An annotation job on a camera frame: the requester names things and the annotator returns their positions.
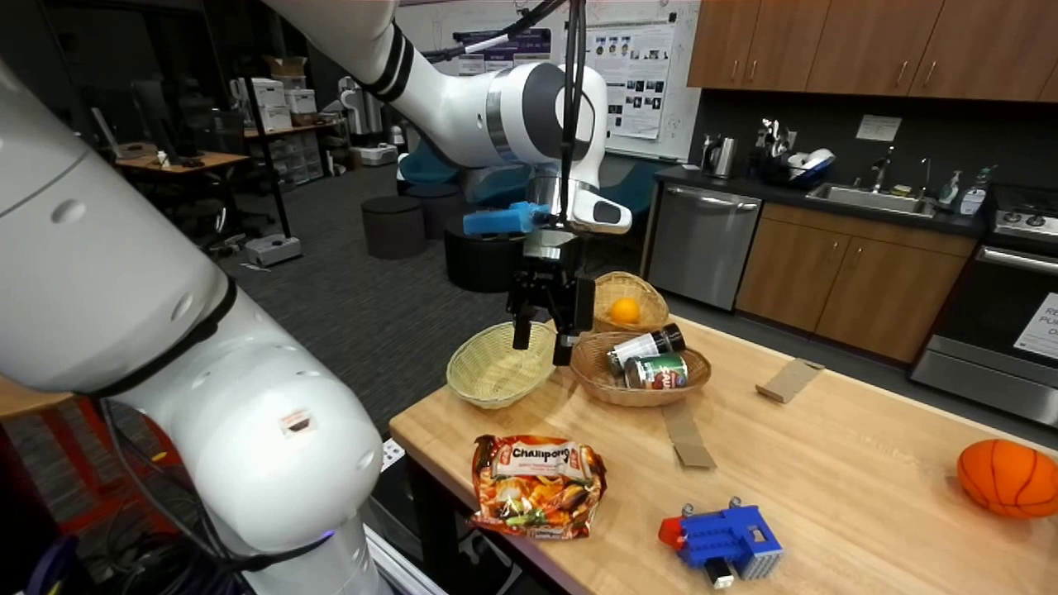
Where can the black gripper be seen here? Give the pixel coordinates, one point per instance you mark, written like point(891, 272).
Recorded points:
point(551, 287)

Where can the blue toy block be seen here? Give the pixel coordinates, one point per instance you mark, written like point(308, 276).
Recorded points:
point(720, 542)

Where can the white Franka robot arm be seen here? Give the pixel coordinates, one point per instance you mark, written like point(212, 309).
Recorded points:
point(167, 332)

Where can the pale yellow wicker basket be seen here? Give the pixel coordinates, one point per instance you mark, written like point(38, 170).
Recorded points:
point(491, 375)

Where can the small tan wicker basket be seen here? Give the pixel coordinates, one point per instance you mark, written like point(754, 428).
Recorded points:
point(645, 289)

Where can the orange toy basketball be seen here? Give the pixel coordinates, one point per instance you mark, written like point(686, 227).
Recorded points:
point(1008, 482)

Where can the orange fruit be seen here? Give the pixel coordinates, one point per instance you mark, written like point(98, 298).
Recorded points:
point(623, 312)

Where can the white and silver can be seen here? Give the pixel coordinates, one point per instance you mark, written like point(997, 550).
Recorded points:
point(638, 346)

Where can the large black round ottoman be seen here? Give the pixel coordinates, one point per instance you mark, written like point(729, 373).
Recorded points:
point(479, 264)

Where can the green and red can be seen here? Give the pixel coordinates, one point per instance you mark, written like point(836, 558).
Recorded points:
point(660, 373)

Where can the wooden bowl with items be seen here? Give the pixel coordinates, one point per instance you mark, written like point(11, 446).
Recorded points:
point(650, 395)

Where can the orange instant noodle packet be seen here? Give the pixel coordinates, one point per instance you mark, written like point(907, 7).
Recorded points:
point(537, 488)

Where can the dark round ottoman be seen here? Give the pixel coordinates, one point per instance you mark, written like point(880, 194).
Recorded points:
point(435, 203)
point(395, 227)

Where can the stainless steel dishwasher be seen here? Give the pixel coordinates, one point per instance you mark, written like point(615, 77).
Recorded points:
point(702, 250)

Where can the teal lounge chair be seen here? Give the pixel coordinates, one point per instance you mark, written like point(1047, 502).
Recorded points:
point(423, 168)

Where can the small wooden block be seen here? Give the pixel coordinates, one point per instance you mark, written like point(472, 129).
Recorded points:
point(789, 383)

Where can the silver kettle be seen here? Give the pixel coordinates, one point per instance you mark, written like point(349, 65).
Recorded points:
point(720, 156)

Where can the whiteboard with papers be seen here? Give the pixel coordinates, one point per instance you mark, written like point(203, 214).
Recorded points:
point(650, 77)

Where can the wooden lower cabinets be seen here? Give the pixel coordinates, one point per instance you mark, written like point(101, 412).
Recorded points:
point(859, 282)

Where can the wooden cabinets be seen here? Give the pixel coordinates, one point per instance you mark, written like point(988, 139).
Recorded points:
point(859, 282)
point(880, 45)

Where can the kitchen sink with faucet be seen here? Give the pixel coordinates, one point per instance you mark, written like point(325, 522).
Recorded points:
point(877, 197)

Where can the wooden upper cabinets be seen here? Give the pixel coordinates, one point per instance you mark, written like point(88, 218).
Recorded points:
point(880, 45)

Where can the stainless steel oven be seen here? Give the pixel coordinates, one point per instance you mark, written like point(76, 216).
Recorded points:
point(994, 332)

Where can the round wooden stool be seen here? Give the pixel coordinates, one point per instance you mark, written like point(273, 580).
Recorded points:
point(21, 397)

